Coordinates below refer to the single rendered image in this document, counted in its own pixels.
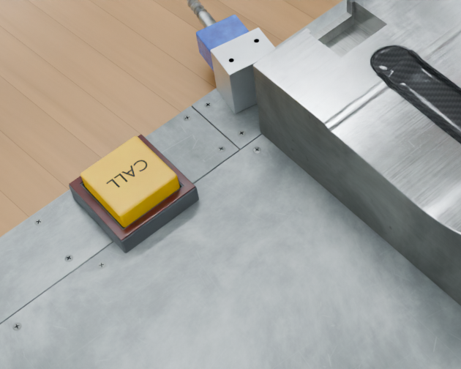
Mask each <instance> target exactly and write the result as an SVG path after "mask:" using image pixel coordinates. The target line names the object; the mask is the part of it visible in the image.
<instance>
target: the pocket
mask: <svg viewBox="0 0 461 369"><path fill-rule="evenodd" d="M386 25H387V23H385V22H384V21H382V20H381V19H380V18H378V17H377V16H375V15H373V14H372V13H371V12H370V11H368V10H366V9H365V8H363V6H361V5H360V4H358V3H357V2H355V1H354V2H350V1H348V0H347V12H346V13H344V14H343V15H341V16H340V17H338V18H337V19H336V20H334V21H332V22H331V23H330V24H329V25H327V26H325V27H324V28H323V29H321V30H320V31H318V32H317V33H316V34H314V35H313V37H314V38H315V39H317V40H318V41H320V42H321V43H323V44H324V45H325V46H326V47H327V48H329V49H330V50H332V51H333V52H335V53H336V54H337V55H338V56H340V57H342V56H344V55H345V54H346V53H348V52H349V51H351V50H352V49H354V48H355V47H356V46H357V45H359V44H361V43H362V42H363V41H365V40H366V39H367V38H369V37H371V36H372V35H373V34H374V33H376V32H377V31H379V30H380V29H382V28H383V27H384V26H386Z"/></svg>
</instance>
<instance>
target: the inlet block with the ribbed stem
mask: <svg viewBox="0 0 461 369"><path fill-rule="evenodd" d="M187 4H188V6H189V7H190V9H191V10H192V11H193V12H194V14H195V15H196V16H197V18H198V19H199V21H200V22H201V23H202V25H203V26H204V29H201V30H200V31H197V32H196V37H197V41H198V49H199V53H200V54H201V56H202V57H203V58H204V59H205V60H206V62H207V63H208V65H209V66H210V68H212V70H213V71H214V77H215V81H216V86H217V91H218V92H219V93H220V94H221V96H222V98H223V99H224V100H225V101H226V103H227V104H228V105H229V107H230V108H231V110H232V111H233V112H234V113H238V112H240V111H243V110H244V109H246V108H248V107H250V106H252V105H255V104H257V97H256V91H255V79H254V72H253V64H254V63H256V62H257V61H259V60H260V59H262V58H263V57H264V56H266V55H268V54H269V53H271V52H272V51H273V50H275V49H276V48H275V47H274V46H273V45H272V43H271V42H270V41H269V40H268V38H267V37H266V36H265V35H264V33H263V32H262V31H261V30H260V29H259V28H256V29H254V30H252V31H248V29H247V28H246V27H245V26H244V24H243V23H242V22H241V21H240V20H239V18H238V17H237V16H236V15H232V16H230V17H228V18H225V19H223V20H221V21H219V22H216V21H215V19H213V17H212V16H211V15H210V14H209V12H207V10H206V9H204V6H203V5H201V3H200V2H199V1H198V0H187Z"/></svg>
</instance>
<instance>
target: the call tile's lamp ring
mask: <svg viewBox="0 0 461 369"><path fill-rule="evenodd" d="M138 137H139V139H141V140H142V142H144V143H145V145H147V147H149V148H150V150H152V151H153V153H155V154H156V155H157V156H158V157H159V158H160V159H161V160H162V161H163V162H164V163H165V164H166V165H167V166H168V167H169V168H170V169H171V170H172V171H173V172H174V173H175V174H176V175H177V177H178V180H179V181H180V182H181V183H182V184H183V185H184V186H183V187H182V188H181V189H180V190H178V191H176V192H175V193H174V194H173V195H171V196H170V197H168V198H167V199H165V200H164V201H163V202H162V203H160V204H159V205H157V206H156V207H154V208H153V209H152V210H151V211H149V212H147V213H146V214H145V215H144V216H142V217H141V218H139V219H138V220H136V221H135V222H134V223H133V224H131V225H130V226H128V227H127V228H125V229H124V230H122V229H121V228H120V227H119V226H118V224H117V223H116V222H115V221H114V220H113V219H112V218H111V217H110V216H109V215H108V214H107V212H106V211H105V210H104V209H103V208H102V207H101V206H100V205H99V204H98V203H97V202H96V201H95V200H94V199H93V198H92V197H91V196H90V195H89V194H88V193H87V192H86V190H85V189H84V188H83V187H82V186H81V185H80V184H81V183H82V182H83V180H82V178H81V176H79V177H78V178H77V179H75V180H74V181H72V182H70V183H69V185H70V186H71V187H72V188H73V190H74V191H75V192H76V193H77V194H78V195H79V196H80V197H81V198H82V199H83V200H84V201H85V202H86V203H87V204H88V205H89V206H90V207H91V209H92V210H93V211H94V212H95V213H96V214H97V215H98V216H99V217H100V219H101V220H102V221H103V222H104V223H105V224H106V225H107V226H108V227H109V228H110V230H111V231H112V232H113V233H114V234H115V235H117V237H118V238H119V239H120V240H121V241H122V240H123V239H125V238H126V237H128V236H129V235H130V234H132V233H133V232H134V231H136V230H137V229H139V228H140V227H141V226H143V225H144V224H145V223H147V222H149V221H150V220H151V219H152V218H153V217H155V216H157V215H158V214H159V213H160V212H162V211H163V210H165V209H166V208H168V207H169V206H170V205H171V204H173V203H174V202H176V201H177V200H179V199H180V198H181V197H182V196H184V195H185V194H187V193H188V192H189V191H191V190H192V189H193V188H195V185H194V184H193V183H191V181H190V180H189V179H188V178H187V177H186V176H185V175H184V174H182V173H181V172H180V171H179V170H178V169H177V168H176V167H175V166H174V165H173V164H172V163H171V162H170V161H169V160H168V159H167V158H166V157H165V156H163V155H162V154H161V153H160V152H159V151H158V150H157V149H156V148H155V147H154V146H153V145H152V144H151V143H150V142H149V141H148V140H147V139H146V138H144V137H143V136H142V135H141V134H140V135H139V136H138Z"/></svg>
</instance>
